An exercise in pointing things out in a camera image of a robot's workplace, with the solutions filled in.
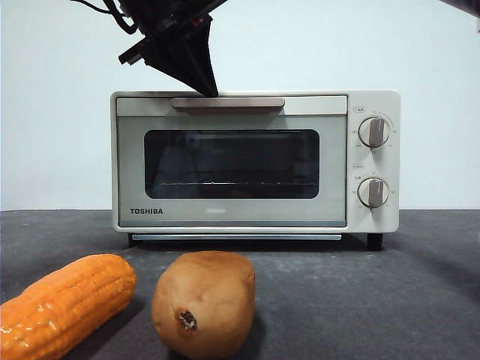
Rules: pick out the orange corn cob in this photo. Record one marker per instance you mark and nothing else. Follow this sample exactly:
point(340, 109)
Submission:
point(71, 303)

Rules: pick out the brown potato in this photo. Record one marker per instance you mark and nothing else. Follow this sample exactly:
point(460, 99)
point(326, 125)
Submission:
point(208, 296)

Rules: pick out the beige oven knob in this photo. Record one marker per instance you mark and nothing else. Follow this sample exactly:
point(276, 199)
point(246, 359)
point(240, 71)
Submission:
point(372, 192)
point(373, 132)

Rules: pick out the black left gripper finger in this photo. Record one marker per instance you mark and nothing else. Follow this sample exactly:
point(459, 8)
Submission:
point(172, 56)
point(208, 63)

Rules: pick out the cream Toshiba toaster oven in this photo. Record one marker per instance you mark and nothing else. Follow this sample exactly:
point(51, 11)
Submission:
point(375, 221)

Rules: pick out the metal crumb tray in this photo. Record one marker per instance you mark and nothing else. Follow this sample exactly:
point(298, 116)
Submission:
point(236, 237)

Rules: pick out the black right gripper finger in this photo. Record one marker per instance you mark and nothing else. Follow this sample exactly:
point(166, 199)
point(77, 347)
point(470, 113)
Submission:
point(465, 2)

